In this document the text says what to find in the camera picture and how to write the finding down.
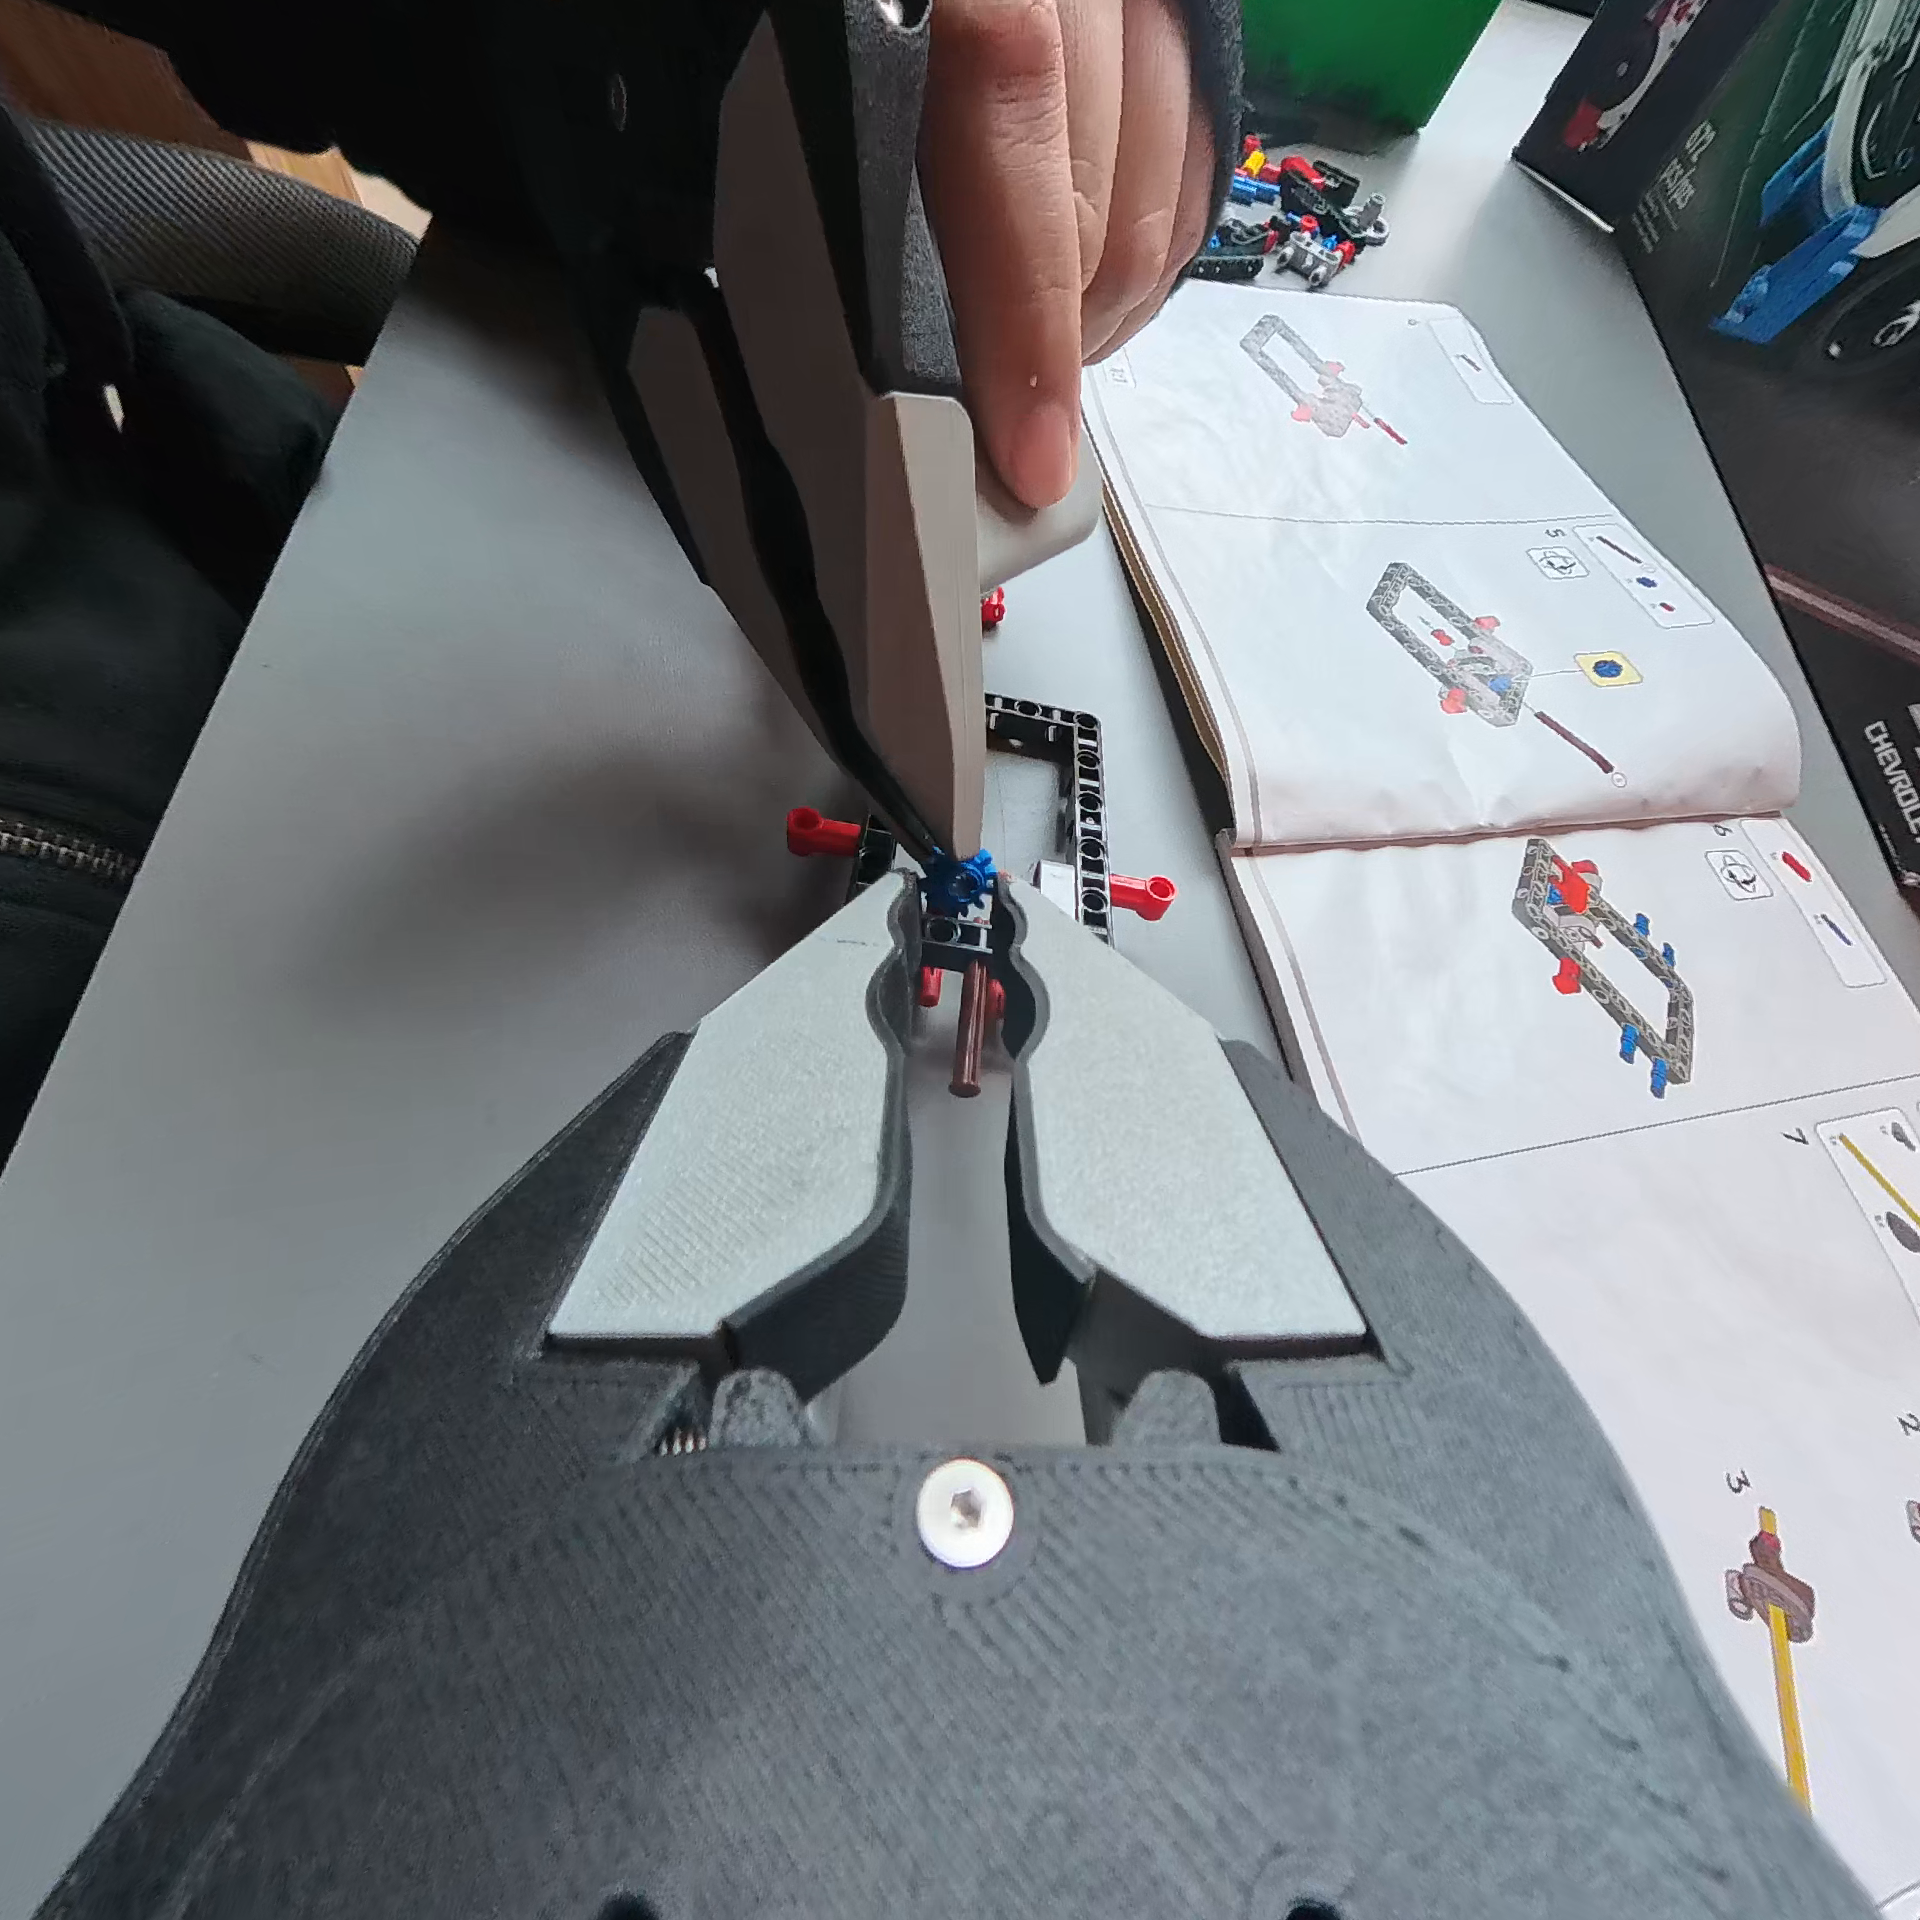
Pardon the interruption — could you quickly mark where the lego instruction booklet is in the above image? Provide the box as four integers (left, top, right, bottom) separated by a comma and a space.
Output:
1080, 279, 1920, 1909

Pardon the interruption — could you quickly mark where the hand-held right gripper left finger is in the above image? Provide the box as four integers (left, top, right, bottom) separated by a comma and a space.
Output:
545, 869, 929, 1400

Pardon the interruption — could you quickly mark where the grey mesh chair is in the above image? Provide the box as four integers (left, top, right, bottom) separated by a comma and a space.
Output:
23, 112, 421, 370

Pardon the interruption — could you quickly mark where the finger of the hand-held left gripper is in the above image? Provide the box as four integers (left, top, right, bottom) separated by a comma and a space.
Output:
623, 300, 938, 869
712, 17, 1107, 865

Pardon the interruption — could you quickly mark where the person's left hand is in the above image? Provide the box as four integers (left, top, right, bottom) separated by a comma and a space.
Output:
919, 0, 1248, 514

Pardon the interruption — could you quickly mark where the black lego frame assembly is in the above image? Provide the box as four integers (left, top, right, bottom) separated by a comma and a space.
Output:
784, 690, 1179, 1010

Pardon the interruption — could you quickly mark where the green plastic bin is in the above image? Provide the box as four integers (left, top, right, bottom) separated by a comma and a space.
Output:
1239, 0, 1504, 138

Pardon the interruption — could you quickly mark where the pile of loose lego pieces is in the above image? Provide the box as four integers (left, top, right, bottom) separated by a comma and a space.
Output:
1185, 133, 1399, 291

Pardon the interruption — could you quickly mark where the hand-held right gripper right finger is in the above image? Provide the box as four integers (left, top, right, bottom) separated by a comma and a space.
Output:
998, 877, 1371, 1389

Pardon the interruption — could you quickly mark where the lego set box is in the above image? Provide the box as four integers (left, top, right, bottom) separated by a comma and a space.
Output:
1512, 0, 1920, 919

